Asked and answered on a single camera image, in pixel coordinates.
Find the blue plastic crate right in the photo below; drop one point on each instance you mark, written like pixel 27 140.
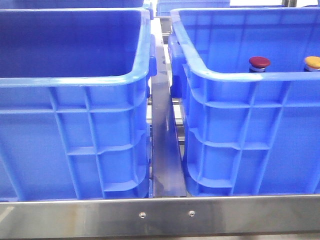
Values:
pixel 248 133

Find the blue plastic crate left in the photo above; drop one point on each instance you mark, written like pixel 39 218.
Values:
pixel 73 103

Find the yellow mushroom push button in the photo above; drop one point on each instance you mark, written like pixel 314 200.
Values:
pixel 312 64

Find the blue crate back left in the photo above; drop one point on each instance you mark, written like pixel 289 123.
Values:
pixel 59 4

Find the steel shelf front rail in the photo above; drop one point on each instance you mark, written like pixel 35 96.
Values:
pixel 177 216

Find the steel shelf divider bar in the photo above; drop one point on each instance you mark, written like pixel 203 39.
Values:
pixel 167 173

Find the blue plastic crate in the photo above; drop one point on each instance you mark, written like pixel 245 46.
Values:
pixel 248 133
pixel 73 103

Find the blue crate far back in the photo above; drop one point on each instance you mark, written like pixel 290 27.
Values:
pixel 164 7

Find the red mushroom push button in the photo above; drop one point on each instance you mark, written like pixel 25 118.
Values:
pixel 258 64

